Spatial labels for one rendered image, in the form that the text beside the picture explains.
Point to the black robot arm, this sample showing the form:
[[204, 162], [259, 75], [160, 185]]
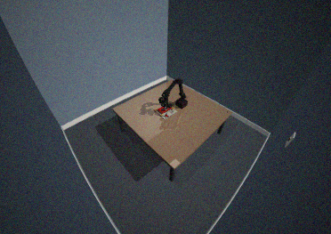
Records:
[[166, 92]]

